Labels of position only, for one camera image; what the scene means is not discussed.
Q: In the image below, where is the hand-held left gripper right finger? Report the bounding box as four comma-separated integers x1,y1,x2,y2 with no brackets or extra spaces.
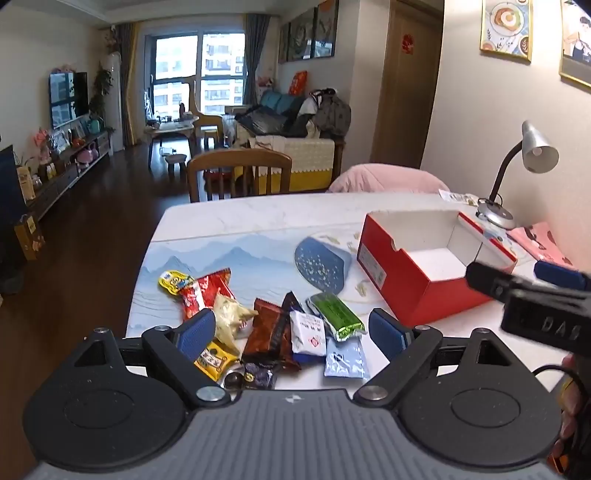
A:
352,308,532,409

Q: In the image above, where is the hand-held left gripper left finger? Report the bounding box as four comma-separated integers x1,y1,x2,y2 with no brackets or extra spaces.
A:
69,308,232,409

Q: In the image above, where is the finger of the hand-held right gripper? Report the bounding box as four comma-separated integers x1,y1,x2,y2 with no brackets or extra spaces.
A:
465,262,525,303
534,261,591,292

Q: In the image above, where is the red snack bag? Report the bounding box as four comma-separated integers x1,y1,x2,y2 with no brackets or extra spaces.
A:
178,268,232,324

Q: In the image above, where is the red cardboard box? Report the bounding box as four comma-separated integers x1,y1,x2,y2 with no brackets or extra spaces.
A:
356,210,519,328

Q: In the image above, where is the white and blue snack packet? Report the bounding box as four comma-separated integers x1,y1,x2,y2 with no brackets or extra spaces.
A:
288,310,329,365

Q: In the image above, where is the person's right hand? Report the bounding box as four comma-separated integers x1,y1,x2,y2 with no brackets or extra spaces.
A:
556,355,591,462

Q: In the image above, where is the cream snack packet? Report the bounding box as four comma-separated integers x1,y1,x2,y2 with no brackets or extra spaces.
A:
212,294,259,356

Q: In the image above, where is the pink pouch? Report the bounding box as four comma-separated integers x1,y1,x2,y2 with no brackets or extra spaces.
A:
507,222,578,271

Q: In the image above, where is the light blue snack packet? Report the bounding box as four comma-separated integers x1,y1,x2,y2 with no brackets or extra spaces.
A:
324,335,370,380

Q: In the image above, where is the yellow cartoon snack packet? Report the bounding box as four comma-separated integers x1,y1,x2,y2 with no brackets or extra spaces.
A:
158,270,197,296

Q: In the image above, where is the green snack packet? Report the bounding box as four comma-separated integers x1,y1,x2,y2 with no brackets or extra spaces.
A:
307,292,366,342

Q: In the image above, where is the reddish brown snack packet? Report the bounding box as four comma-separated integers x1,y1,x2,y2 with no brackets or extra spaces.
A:
241,299,302,372

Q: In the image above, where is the dark purple wrapped candy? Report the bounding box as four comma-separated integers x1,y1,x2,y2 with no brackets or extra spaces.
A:
242,362,278,391

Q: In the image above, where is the white paper sheet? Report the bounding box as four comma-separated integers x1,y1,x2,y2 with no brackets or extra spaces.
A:
438,188,481,206

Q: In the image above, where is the dark brown snack packet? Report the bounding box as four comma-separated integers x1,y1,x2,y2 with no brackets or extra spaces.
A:
281,291,305,319

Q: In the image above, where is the silver desk lamp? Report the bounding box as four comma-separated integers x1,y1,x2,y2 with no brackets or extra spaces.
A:
475,121,560,230

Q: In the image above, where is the pink padded cloth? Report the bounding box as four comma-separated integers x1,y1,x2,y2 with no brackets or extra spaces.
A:
328,163,451,195

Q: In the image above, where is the wooden chair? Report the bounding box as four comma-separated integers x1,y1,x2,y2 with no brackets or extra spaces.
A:
187,148,293,204

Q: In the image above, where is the brown cardboard carton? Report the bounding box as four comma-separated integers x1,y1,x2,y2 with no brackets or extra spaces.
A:
14,215,46,261

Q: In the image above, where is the sofa with cream cover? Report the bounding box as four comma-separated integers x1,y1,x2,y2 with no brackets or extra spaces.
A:
224,90,345,195

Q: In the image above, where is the wooden door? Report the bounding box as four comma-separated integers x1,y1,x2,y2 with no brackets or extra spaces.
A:
369,0,444,169

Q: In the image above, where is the wooden coffee table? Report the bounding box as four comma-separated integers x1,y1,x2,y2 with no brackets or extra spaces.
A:
145,117,199,169

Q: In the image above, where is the television cabinet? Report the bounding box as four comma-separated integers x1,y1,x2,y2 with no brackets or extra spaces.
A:
28,129,114,222

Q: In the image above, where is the wooden armchair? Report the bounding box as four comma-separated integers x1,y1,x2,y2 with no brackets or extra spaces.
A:
187,76,225,139

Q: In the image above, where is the grey backpack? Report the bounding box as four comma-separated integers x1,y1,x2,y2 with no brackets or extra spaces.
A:
314,90,352,137

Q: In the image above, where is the dark cabinet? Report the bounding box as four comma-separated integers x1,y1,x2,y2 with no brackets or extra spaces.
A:
0,145,28,296

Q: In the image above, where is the yellow carton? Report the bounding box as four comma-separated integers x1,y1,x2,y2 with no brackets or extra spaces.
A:
16,166,35,201

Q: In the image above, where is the white tower air conditioner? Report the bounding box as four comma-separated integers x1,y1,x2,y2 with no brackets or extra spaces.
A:
102,52,124,153

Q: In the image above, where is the large window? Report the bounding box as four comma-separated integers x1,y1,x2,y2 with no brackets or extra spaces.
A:
145,32,247,118

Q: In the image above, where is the potted plant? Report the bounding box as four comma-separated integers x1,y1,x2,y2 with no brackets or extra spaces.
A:
90,67,114,130

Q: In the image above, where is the television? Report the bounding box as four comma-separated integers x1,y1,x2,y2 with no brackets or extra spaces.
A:
49,71,88,130

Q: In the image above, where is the black cable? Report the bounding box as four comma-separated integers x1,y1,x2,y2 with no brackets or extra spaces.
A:
531,364,580,388

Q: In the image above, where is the figure print wall picture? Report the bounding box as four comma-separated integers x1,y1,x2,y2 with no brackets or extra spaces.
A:
558,0,591,88

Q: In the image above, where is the food print wall picture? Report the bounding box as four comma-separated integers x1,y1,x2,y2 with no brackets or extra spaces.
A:
479,0,534,63

